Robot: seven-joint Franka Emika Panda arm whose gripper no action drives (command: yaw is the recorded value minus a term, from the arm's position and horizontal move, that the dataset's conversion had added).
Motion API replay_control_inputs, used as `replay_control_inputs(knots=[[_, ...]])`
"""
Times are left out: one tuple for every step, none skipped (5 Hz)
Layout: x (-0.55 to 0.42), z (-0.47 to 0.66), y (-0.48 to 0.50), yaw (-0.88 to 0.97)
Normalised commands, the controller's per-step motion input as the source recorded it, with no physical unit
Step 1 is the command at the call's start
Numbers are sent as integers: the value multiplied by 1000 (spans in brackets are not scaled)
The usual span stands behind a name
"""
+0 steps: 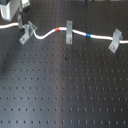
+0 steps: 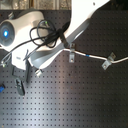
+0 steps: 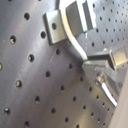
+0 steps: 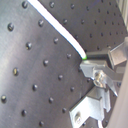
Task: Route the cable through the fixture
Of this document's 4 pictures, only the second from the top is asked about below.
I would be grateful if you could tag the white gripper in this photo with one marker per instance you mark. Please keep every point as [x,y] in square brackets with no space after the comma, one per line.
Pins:
[18,61]

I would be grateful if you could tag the blue small object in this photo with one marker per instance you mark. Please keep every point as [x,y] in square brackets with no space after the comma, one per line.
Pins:
[1,88]

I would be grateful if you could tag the black perforated board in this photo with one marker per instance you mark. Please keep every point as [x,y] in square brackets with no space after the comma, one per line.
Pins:
[80,94]

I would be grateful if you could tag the metal clip at left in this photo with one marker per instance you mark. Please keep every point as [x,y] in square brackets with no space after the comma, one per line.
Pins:
[3,63]

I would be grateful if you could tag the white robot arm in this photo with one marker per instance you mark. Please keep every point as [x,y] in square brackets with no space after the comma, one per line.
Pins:
[30,37]

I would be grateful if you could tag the metal cable clip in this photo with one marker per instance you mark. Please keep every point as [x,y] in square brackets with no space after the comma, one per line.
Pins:
[71,56]
[106,64]
[112,56]
[38,72]

